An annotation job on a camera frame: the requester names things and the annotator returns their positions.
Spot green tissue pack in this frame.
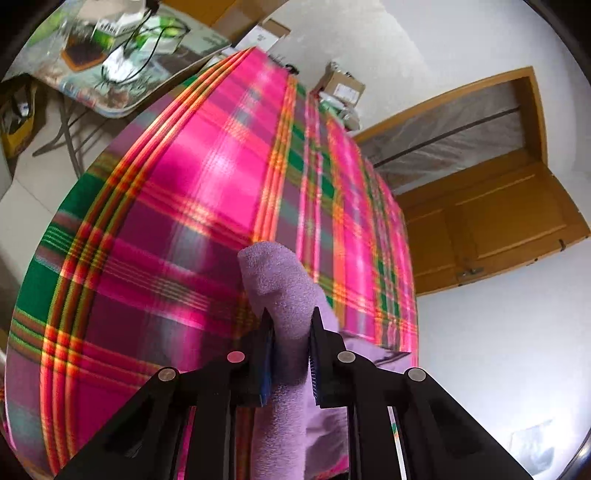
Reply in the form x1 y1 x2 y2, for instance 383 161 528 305
134 16 185 54

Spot green white carton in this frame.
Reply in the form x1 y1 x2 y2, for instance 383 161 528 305
95 14 139 44

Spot wooden door frame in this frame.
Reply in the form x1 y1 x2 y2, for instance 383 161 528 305
353 67 548 162

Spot yellow bag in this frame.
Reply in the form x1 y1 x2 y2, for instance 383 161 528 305
0 83 38 158

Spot purple fleece pants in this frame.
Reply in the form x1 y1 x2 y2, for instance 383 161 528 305
238 241 411 480

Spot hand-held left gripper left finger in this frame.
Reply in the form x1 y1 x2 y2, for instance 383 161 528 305
58 307 275 480

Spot brown cardboard box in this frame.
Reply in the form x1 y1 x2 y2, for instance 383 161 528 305
314 62 365 107

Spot wooden hair brush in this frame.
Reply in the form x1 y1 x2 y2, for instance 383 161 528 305
60 39 103 70

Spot grey plastic parcel bag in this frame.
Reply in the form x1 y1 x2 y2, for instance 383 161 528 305
318 92 361 132

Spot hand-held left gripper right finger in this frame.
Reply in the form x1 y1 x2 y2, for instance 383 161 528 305
308 305 532 480

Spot black cable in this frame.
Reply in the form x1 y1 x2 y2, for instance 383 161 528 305
99 0 190 84

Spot clear plastic door curtain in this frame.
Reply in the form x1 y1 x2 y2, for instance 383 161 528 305
365 80 539 192

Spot folding table with printed top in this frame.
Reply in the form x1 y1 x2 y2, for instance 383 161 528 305
7 0 232 167

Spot plastic bag of green packets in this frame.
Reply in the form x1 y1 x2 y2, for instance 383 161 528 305
46 0 88 28

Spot white crumpled tissue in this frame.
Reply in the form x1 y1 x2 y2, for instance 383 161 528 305
102 46 139 79

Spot white cardboard box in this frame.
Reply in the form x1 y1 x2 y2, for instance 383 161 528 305
245 18 291 49

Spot wooden door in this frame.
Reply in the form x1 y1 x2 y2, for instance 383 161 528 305
397 161 591 296

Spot pink green plaid blanket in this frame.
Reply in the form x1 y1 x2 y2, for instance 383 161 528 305
2 46 420 478

